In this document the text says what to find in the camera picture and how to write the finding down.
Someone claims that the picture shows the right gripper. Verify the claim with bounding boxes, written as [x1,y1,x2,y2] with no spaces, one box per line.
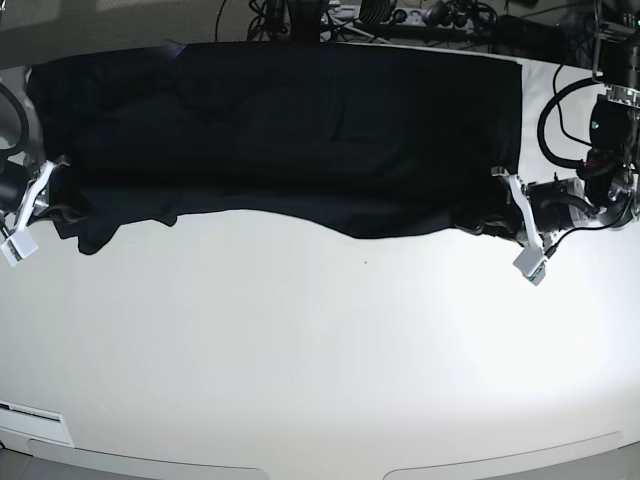
[1,160,88,232]

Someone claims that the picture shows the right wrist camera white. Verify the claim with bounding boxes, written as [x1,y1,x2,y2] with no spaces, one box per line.
[1,230,38,267]

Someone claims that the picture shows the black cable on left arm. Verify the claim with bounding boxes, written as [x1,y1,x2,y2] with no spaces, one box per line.
[537,62,609,169]

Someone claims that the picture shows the white power strip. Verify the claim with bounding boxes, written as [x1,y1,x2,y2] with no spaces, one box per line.
[389,1,471,29]

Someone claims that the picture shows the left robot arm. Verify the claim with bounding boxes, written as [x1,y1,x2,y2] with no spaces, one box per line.
[456,5,639,257]

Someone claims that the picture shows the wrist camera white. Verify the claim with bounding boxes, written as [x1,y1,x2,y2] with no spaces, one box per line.
[1,230,38,267]
[513,246,547,286]

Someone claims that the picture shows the black box on floor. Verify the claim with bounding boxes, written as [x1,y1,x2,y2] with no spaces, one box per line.
[493,15,564,61]

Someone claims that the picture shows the black T-shirt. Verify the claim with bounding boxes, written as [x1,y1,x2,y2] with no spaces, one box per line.
[27,42,522,255]

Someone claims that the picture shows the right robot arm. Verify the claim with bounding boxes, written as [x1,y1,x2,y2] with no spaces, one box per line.
[1,84,87,238]

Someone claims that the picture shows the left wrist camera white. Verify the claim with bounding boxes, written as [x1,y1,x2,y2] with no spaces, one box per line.
[513,246,547,286]

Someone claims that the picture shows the black center stand post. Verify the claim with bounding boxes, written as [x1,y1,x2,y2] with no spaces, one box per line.
[286,0,324,42]

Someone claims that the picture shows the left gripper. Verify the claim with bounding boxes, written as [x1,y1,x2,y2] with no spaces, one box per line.
[452,166,588,250]

